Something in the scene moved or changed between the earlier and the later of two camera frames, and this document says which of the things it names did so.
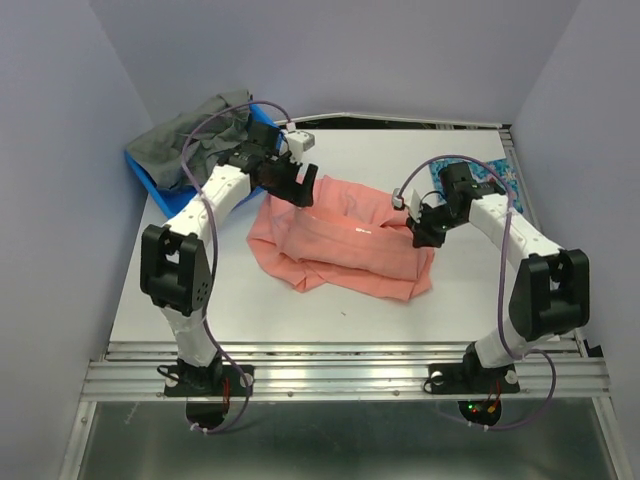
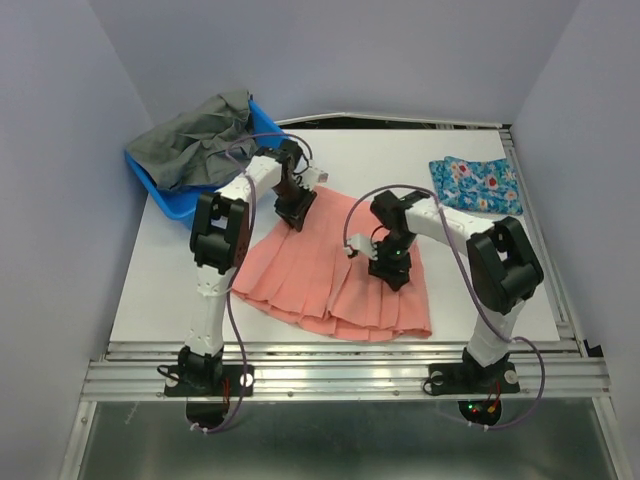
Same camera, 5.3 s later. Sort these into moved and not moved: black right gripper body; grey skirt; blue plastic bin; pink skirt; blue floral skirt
Moved: pink skirt; black right gripper body
Not moved: grey skirt; blue plastic bin; blue floral skirt
